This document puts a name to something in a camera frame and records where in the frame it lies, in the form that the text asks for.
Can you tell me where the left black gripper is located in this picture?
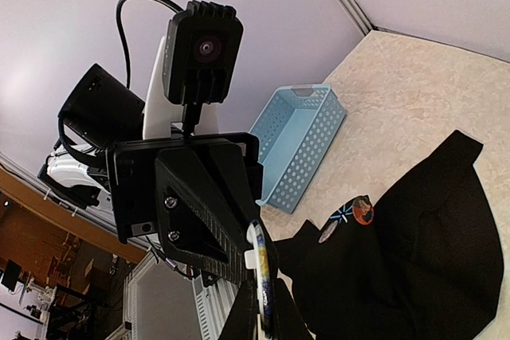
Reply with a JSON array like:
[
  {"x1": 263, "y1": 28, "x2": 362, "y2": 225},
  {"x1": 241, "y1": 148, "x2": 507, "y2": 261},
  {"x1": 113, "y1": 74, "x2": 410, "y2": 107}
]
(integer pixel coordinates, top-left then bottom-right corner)
[{"x1": 106, "y1": 132, "x2": 263, "y2": 285}]

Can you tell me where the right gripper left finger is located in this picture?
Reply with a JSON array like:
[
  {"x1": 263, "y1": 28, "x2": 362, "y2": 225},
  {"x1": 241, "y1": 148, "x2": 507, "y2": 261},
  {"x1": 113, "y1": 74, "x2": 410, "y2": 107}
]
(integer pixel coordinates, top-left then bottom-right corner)
[{"x1": 221, "y1": 279, "x2": 258, "y2": 340}]

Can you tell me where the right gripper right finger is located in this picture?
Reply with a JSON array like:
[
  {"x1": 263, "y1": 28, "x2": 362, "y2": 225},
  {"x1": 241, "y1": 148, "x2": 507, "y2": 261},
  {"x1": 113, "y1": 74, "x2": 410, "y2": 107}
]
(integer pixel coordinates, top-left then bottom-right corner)
[{"x1": 270, "y1": 278, "x2": 312, "y2": 340}]

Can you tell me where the starry night blue brooch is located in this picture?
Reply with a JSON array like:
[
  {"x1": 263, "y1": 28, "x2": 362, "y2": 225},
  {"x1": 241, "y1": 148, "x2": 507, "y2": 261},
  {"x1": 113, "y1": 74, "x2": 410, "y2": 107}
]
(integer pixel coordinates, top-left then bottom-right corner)
[{"x1": 244, "y1": 220, "x2": 276, "y2": 339}]

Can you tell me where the orange portrait brooch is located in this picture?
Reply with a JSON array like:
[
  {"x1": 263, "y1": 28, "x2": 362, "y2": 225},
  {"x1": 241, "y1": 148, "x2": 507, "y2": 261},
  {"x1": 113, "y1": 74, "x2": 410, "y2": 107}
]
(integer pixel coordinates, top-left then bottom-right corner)
[{"x1": 352, "y1": 195, "x2": 375, "y2": 225}]

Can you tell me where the black garment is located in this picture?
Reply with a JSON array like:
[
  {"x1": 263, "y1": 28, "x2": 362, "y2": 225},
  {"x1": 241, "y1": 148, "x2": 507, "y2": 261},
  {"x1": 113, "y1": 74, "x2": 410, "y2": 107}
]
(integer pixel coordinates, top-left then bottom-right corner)
[{"x1": 276, "y1": 131, "x2": 504, "y2": 339}]

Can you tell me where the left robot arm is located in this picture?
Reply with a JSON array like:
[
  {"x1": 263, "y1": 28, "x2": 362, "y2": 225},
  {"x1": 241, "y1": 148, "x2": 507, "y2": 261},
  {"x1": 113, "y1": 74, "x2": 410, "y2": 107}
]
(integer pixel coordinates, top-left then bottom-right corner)
[{"x1": 38, "y1": 64, "x2": 262, "y2": 284}]

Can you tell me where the pale pink round brooch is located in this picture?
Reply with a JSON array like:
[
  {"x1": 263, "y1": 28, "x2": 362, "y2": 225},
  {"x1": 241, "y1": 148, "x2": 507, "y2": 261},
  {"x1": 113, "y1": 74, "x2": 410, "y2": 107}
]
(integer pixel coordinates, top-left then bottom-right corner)
[{"x1": 318, "y1": 220, "x2": 339, "y2": 244}]

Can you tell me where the blue plastic basket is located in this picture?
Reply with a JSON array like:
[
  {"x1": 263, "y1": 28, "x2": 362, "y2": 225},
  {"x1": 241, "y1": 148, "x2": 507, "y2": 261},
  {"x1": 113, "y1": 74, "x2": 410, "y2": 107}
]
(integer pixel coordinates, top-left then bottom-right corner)
[{"x1": 249, "y1": 84, "x2": 347, "y2": 214}]

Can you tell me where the aluminium front rail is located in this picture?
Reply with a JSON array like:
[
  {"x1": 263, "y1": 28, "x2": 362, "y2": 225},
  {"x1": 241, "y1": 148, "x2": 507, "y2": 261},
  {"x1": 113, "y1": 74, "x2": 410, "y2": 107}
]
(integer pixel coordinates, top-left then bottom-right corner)
[{"x1": 120, "y1": 254, "x2": 237, "y2": 339}]

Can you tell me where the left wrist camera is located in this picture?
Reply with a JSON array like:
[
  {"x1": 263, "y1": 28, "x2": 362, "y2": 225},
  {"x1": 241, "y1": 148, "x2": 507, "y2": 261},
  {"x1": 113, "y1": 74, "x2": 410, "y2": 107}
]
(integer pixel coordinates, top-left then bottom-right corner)
[{"x1": 142, "y1": 0, "x2": 244, "y2": 139}]

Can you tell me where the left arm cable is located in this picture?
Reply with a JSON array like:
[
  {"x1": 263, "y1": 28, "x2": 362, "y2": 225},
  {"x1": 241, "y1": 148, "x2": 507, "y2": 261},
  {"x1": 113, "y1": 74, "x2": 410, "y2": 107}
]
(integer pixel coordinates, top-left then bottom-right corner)
[{"x1": 116, "y1": 0, "x2": 184, "y2": 90}]

